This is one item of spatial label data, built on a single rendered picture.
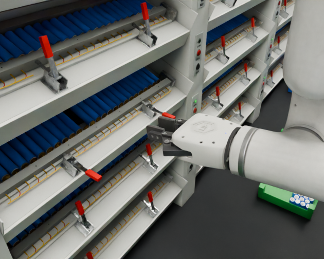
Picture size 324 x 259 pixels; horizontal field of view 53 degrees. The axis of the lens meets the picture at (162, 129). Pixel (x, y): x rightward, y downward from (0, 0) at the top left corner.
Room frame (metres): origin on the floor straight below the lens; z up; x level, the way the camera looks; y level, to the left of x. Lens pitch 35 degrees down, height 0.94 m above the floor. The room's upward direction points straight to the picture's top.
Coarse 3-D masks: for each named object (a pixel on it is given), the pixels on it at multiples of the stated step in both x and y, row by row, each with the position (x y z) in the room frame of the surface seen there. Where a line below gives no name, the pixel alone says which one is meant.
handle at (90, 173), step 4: (76, 160) 0.51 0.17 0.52; (76, 164) 0.50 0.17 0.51; (80, 168) 0.49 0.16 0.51; (84, 168) 0.49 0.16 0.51; (84, 172) 0.48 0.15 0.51; (88, 172) 0.48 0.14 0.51; (92, 172) 0.48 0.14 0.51; (88, 176) 0.48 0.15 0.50; (92, 176) 0.47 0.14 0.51; (96, 176) 0.47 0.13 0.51; (100, 176) 0.47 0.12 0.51; (96, 180) 0.47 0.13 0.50
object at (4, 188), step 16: (144, 96) 0.76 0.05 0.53; (160, 96) 0.80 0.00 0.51; (128, 112) 0.70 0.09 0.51; (96, 128) 0.61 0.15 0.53; (64, 144) 0.54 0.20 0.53; (80, 144) 0.57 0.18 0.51; (48, 160) 0.50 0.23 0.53; (16, 176) 0.45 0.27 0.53; (32, 176) 0.47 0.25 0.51; (0, 192) 0.41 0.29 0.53
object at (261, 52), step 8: (272, 0) 1.43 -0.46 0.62; (256, 8) 1.47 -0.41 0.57; (264, 8) 1.45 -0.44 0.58; (272, 8) 1.43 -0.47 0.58; (272, 16) 1.43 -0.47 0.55; (272, 32) 1.46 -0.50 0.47; (256, 48) 1.45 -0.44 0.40; (264, 48) 1.43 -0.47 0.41; (272, 48) 1.50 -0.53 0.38; (256, 56) 1.45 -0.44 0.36; (264, 56) 1.43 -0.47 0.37; (264, 72) 1.46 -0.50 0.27; (248, 88) 1.45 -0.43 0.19; (256, 88) 1.43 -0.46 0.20; (256, 96) 1.43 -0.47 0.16; (256, 112) 1.45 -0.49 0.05; (248, 120) 1.44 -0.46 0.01
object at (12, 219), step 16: (160, 64) 0.90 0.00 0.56; (160, 80) 0.88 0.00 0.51; (176, 80) 0.87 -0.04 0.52; (176, 96) 0.83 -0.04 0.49; (112, 112) 0.70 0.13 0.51; (112, 128) 0.65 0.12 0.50; (128, 128) 0.66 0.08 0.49; (144, 128) 0.68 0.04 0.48; (96, 144) 0.59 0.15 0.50; (112, 144) 0.60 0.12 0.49; (128, 144) 0.64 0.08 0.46; (80, 160) 0.54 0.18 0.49; (96, 160) 0.55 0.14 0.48; (48, 176) 0.48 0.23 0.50; (64, 176) 0.49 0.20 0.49; (80, 176) 0.50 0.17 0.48; (32, 192) 0.44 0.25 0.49; (48, 192) 0.45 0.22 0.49; (64, 192) 0.47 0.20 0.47; (0, 208) 0.40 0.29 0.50; (16, 208) 0.40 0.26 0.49; (32, 208) 0.41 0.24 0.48; (48, 208) 0.44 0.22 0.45; (0, 224) 0.35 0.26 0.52; (16, 224) 0.38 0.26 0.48
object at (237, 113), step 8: (240, 96) 1.44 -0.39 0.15; (248, 96) 1.45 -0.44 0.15; (232, 104) 1.36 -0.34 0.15; (240, 104) 1.31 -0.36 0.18; (248, 104) 1.43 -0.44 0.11; (256, 104) 1.42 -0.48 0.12; (224, 112) 1.29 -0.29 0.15; (232, 112) 1.34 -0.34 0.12; (240, 112) 1.30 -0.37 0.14; (248, 112) 1.38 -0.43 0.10; (232, 120) 1.28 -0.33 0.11; (240, 120) 1.29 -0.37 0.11; (200, 168) 0.96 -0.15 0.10
